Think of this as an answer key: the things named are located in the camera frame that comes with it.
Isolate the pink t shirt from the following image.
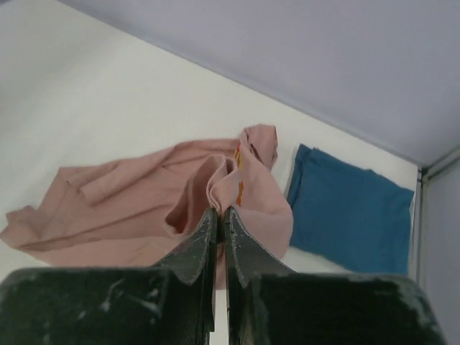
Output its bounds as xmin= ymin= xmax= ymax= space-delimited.
xmin=1 ymin=124 xmax=293 ymax=267

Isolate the right aluminium frame post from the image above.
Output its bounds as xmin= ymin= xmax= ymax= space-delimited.
xmin=408 ymin=145 xmax=459 ymax=288

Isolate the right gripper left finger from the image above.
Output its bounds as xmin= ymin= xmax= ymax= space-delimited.
xmin=1 ymin=208 xmax=219 ymax=344

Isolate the folded teal t shirt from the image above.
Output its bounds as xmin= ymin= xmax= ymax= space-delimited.
xmin=287 ymin=144 xmax=414 ymax=275

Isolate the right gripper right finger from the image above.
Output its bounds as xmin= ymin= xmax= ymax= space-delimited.
xmin=223 ymin=208 xmax=446 ymax=345

